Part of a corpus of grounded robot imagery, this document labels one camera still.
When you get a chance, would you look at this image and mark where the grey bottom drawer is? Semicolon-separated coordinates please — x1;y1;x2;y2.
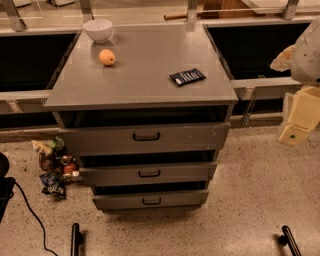
93;189;209;211

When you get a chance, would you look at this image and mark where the grey drawer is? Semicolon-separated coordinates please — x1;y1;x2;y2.
80;162;217;187
93;189;209;211
60;123;230;156

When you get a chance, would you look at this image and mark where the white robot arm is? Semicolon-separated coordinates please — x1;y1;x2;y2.
270;16;320;146

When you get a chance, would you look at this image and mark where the grey middle drawer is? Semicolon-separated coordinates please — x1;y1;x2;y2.
80;162;217;187

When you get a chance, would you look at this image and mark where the grey drawer cabinet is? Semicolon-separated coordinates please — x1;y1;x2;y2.
45;25;237;197

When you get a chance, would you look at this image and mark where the grey top drawer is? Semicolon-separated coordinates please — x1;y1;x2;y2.
60;123;230;156

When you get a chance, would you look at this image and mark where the black right base bar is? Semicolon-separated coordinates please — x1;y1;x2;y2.
278;225;302;256

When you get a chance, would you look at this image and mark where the black base bar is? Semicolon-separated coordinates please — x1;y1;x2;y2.
71;223;83;256
278;225;302;256

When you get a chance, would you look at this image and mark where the wooden stick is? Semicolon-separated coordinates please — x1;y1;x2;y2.
163;12;203;21

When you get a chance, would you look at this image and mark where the orange fruit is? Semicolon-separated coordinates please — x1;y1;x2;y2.
99;49;116;66

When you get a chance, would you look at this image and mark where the white ceramic bowl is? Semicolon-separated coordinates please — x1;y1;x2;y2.
83;19;113;43

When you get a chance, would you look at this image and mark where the red soda can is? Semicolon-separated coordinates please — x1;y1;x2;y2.
61;155;78;175

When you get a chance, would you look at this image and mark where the green chip bag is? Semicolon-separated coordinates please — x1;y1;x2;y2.
49;136;66;155

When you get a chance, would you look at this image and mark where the black left base bar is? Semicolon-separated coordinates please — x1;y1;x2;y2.
71;223;83;256

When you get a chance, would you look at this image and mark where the blue snack bag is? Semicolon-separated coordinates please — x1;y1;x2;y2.
40;172;66;198

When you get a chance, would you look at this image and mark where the yellow brown snack bag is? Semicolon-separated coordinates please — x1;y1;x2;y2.
31;140;55;172

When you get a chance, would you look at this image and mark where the black device at left edge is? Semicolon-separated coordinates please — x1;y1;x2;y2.
0;153;15;222

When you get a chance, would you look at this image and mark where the black cable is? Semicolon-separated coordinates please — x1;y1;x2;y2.
13;181;59;256

